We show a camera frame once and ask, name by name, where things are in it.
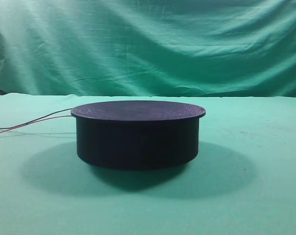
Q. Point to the black round turntable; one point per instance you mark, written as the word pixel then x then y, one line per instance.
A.
pixel 137 134

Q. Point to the green table cloth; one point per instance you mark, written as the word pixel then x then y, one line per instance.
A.
pixel 243 181

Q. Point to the green backdrop cloth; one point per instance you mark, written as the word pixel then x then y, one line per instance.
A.
pixel 148 47

